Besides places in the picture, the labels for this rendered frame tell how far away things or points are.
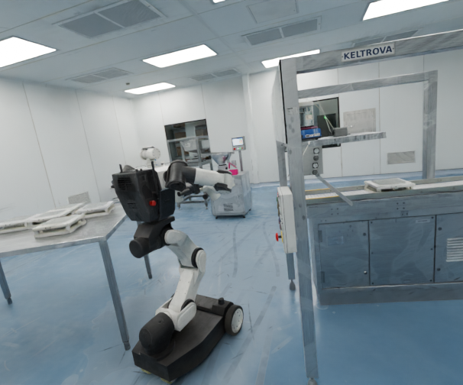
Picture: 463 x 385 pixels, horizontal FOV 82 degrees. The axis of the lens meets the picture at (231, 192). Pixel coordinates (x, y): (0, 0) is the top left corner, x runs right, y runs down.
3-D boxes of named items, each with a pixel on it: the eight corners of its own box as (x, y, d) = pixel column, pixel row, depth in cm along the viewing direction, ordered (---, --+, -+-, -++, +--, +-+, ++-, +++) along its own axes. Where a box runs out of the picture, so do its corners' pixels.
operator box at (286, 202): (284, 253, 114) (279, 195, 109) (281, 238, 131) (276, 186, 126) (299, 253, 113) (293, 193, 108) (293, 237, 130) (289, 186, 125)
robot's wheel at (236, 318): (234, 304, 186) (245, 306, 201) (228, 302, 188) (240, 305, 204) (228, 335, 179) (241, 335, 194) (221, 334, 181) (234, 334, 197)
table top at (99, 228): (-162, 284, 154) (-165, 279, 153) (-16, 226, 261) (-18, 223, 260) (106, 241, 171) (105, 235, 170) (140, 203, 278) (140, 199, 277)
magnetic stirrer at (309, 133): (291, 142, 181) (290, 129, 179) (288, 141, 201) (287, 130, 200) (322, 139, 178) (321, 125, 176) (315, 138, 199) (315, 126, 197)
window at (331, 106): (283, 152, 692) (280, 105, 669) (283, 152, 693) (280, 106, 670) (341, 146, 650) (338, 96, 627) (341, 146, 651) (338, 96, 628)
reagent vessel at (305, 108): (293, 128, 182) (291, 100, 179) (291, 129, 197) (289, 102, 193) (316, 125, 180) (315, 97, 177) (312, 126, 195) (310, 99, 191)
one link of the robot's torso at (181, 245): (203, 271, 190) (163, 245, 156) (184, 267, 199) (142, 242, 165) (209, 250, 197) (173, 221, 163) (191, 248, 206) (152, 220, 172)
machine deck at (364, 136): (288, 149, 179) (287, 143, 178) (283, 147, 216) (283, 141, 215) (386, 137, 171) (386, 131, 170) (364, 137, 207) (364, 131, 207)
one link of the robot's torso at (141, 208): (156, 230, 140) (143, 163, 133) (114, 226, 158) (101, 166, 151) (191, 213, 165) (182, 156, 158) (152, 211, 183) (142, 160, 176)
